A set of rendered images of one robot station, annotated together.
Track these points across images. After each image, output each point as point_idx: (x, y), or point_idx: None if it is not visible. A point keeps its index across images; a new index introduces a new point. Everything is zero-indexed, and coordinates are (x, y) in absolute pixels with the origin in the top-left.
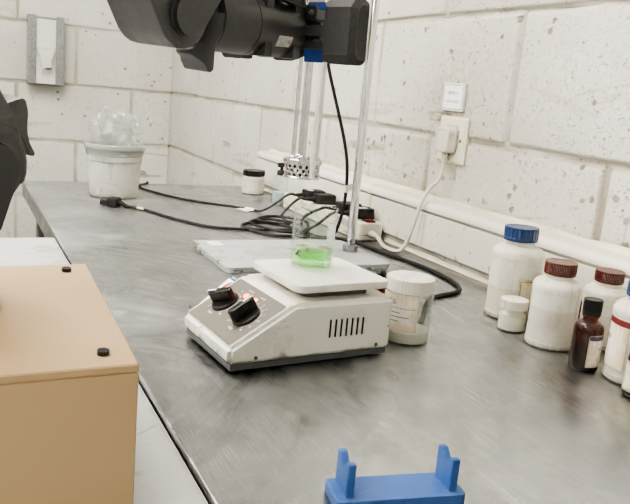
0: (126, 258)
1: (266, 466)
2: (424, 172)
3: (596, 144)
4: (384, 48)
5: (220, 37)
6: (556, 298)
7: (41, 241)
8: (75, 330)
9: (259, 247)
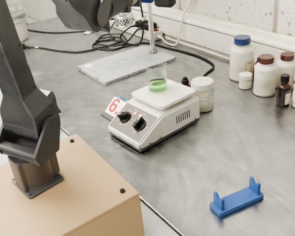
0: (52, 88)
1: (181, 201)
2: (178, 0)
3: None
4: None
5: (111, 15)
6: (266, 74)
7: None
8: (102, 180)
9: (110, 62)
